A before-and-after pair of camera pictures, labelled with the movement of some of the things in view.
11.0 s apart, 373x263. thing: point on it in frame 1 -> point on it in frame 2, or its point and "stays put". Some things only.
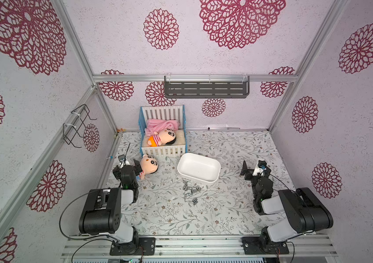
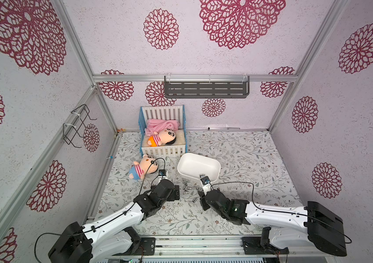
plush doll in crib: [157, 125] stays put
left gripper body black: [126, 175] -> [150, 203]
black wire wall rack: [79, 115] stays put
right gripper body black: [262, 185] -> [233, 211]
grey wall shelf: [207, 89] stays put
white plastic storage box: [198, 167] stays put
